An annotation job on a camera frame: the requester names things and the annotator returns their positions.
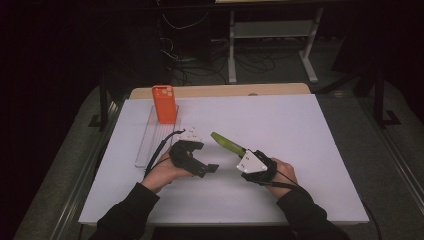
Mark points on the metal floor rail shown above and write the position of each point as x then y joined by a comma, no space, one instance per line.
83,180
393,160

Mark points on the wooden table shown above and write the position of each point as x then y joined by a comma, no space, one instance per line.
216,90

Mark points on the green clown phone case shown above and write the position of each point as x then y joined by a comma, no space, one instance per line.
228,144

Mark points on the person's left hand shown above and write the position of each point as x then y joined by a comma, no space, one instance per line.
163,173

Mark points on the person's right hand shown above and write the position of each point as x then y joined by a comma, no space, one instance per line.
283,176

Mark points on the orange phone case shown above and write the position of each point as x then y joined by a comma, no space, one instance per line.
164,105

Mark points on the black metal stand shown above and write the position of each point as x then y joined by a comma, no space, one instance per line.
103,100
380,100

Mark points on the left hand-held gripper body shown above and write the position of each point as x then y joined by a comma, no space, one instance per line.
186,156

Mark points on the clear plastic rack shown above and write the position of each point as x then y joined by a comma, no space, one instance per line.
155,143

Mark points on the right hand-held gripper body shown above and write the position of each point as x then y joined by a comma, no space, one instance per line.
256,165

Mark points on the white metal desk frame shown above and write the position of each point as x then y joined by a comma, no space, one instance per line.
271,29

